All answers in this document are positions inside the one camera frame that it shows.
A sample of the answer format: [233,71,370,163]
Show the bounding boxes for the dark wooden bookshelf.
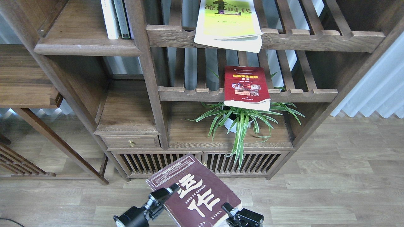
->
[1,0,403,178]

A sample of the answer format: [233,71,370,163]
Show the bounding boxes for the dark green upright book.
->
[113,0,131,39]

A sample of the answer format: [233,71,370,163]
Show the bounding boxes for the white plant pot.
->
[224,114,253,134]

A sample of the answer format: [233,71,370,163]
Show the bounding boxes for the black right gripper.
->
[221,202,264,227]

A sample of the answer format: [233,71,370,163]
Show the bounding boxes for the white pleated curtain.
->
[331,34,404,118]

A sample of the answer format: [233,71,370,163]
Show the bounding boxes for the white upright book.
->
[101,0,120,40]

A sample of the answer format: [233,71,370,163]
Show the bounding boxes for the left slatted cabinet door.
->
[112,152,202,177]

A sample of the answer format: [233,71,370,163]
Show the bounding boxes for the right slatted cabinet door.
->
[201,151,289,179]

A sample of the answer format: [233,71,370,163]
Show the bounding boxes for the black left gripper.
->
[113,183,180,227]

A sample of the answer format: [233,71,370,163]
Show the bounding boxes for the slatted cabinet door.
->
[112,152,202,177]
[201,151,289,179]

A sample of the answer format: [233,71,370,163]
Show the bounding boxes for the wooden drawer brass knob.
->
[100,135,160,148]

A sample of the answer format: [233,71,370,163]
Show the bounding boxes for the maroon book white characters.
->
[146,154,242,227]

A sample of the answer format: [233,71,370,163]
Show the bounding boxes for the yellow-green paperback book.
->
[194,0,263,53]

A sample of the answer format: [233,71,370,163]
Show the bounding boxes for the spider plant leaves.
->
[194,97,302,167]

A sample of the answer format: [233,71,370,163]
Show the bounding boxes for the red paperback book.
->
[224,66,271,111]

